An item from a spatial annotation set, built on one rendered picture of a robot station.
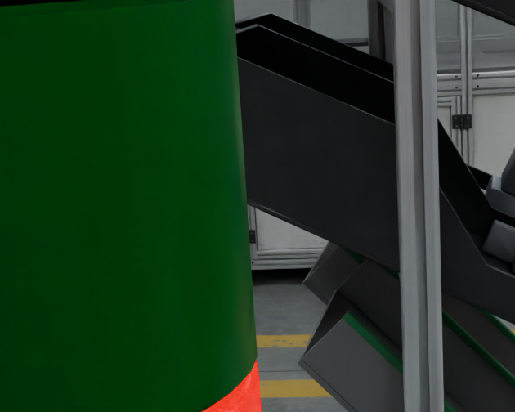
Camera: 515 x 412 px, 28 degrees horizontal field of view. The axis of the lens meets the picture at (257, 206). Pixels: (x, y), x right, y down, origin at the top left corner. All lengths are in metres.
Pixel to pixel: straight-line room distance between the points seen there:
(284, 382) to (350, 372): 2.97
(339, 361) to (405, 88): 0.17
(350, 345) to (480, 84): 3.83
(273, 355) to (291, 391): 0.34
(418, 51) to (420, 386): 0.18
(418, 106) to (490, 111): 3.91
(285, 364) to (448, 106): 1.37
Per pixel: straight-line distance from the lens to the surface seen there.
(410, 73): 0.51
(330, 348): 0.59
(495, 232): 0.65
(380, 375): 0.59
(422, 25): 0.51
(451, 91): 4.38
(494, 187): 0.75
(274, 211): 0.57
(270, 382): 3.58
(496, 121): 4.44
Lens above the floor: 1.41
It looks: 13 degrees down
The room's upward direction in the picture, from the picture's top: 4 degrees counter-clockwise
